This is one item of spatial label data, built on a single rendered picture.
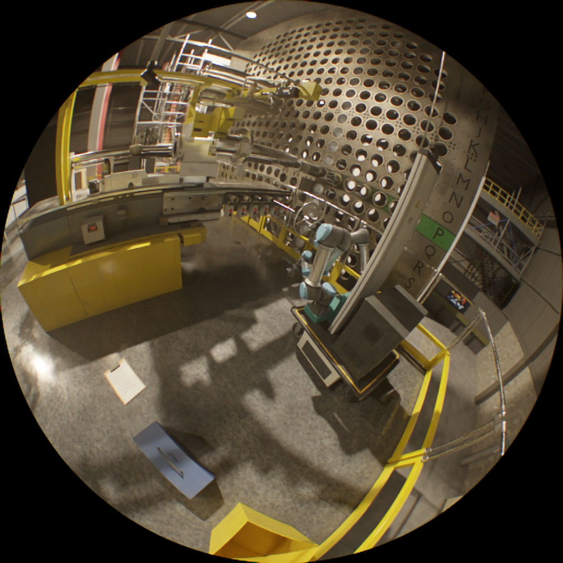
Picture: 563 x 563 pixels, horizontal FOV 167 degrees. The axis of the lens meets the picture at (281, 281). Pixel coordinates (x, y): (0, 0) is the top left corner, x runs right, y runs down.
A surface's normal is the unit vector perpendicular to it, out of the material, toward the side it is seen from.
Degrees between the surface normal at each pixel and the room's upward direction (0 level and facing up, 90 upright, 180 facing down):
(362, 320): 90
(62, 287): 90
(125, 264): 90
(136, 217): 90
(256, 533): 0
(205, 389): 0
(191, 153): 68
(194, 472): 0
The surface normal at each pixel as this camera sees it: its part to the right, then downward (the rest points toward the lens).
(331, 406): 0.25, -0.77
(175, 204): 0.65, 0.58
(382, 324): -0.83, 0.14
